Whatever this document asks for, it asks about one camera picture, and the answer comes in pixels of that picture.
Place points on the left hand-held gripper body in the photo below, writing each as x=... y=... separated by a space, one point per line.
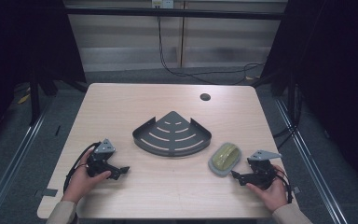
x=101 y=163

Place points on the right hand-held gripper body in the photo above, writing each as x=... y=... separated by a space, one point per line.
x=262 y=172

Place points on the person's right hand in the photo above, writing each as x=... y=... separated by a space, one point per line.
x=273 y=194

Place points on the person's left hand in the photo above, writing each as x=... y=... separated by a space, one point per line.
x=82 y=183

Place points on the yellow-green soap bar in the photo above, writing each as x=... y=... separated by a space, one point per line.
x=225 y=156

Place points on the grey tape strip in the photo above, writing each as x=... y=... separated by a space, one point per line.
x=296 y=189

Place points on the dark grey metal corner shelf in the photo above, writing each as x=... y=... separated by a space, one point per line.
x=146 y=134

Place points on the black round table grommet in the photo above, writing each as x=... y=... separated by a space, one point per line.
x=205 y=96

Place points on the black metal stand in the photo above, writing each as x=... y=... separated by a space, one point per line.
x=34 y=99

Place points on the yellow tape scrap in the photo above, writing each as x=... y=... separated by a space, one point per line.
x=23 y=99

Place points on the black curtain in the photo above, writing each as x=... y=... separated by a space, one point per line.
x=338 y=77
x=21 y=46

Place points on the black horizontal bar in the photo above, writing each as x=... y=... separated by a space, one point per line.
x=174 y=13

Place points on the metal floor rail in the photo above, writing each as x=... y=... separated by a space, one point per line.
x=310 y=161
x=15 y=161

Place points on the white wall socket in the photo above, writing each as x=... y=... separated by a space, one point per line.
x=162 y=3

